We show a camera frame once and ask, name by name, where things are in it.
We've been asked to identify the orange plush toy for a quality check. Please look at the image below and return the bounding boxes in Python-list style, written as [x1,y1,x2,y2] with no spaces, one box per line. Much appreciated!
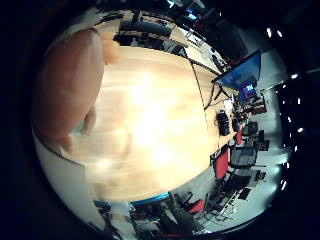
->
[32,27,122,155]

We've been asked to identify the grey plastic container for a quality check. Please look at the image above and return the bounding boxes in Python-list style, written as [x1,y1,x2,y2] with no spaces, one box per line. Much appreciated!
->
[32,131,107,231]

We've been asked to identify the black device on desk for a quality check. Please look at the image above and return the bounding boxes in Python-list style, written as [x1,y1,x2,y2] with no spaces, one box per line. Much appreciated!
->
[215,109,232,137]

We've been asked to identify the large red chair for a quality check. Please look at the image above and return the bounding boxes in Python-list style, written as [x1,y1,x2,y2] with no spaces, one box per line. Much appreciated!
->
[213,148,232,181]

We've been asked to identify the blue bar under table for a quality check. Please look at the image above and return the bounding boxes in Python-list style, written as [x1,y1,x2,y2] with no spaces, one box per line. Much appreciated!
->
[130,191,171,206]

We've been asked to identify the small red chair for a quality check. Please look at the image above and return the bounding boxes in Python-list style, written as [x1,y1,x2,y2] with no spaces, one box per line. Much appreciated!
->
[234,130,244,146]

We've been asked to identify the black mesh office chair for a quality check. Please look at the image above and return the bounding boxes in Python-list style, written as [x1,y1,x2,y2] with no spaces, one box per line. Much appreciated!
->
[229,145,260,170]

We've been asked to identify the red floor object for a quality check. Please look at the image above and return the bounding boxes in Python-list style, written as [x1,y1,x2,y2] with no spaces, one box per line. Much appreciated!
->
[186,198,206,215]

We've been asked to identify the small lit computer screen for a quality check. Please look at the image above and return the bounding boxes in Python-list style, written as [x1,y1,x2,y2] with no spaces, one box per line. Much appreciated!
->
[242,83,258,98]

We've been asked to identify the large blue monitor screen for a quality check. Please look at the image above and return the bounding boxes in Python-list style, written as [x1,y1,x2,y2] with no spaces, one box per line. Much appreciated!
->
[212,49,263,92]

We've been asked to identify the black padded office chair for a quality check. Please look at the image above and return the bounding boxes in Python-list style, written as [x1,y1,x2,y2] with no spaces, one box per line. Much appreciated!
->
[119,11,175,38]

